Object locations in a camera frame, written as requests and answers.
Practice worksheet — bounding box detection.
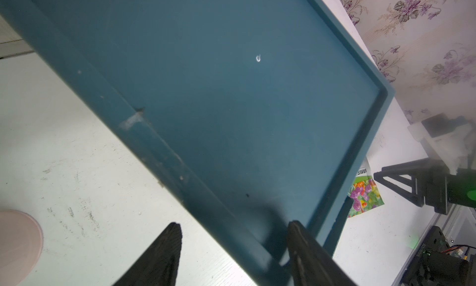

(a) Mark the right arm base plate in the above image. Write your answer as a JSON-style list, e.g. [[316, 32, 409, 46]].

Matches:
[[399, 225, 476, 286]]

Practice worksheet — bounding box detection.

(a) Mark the pink pen cup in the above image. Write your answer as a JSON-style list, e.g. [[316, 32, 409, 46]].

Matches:
[[1, 210, 43, 286]]

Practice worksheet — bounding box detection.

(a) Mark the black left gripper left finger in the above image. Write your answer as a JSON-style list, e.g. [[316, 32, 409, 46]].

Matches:
[[114, 222, 182, 286]]

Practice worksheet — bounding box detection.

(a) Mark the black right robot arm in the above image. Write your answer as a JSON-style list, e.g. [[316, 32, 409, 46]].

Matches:
[[374, 158, 476, 215]]

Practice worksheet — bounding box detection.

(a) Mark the teal drawer cabinet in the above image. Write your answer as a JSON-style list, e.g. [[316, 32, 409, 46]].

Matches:
[[1, 0, 394, 286]]

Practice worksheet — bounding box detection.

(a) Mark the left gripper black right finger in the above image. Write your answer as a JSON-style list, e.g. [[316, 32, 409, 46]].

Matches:
[[287, 220, 355, 286]]

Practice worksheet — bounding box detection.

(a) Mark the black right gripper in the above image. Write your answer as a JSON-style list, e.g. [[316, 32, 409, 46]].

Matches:
[[374, 158, 457, 215]]

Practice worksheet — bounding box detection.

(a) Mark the green colourful flowers seed bag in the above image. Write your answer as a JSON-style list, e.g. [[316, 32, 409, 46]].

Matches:
[[348, 158, 384, 218]]

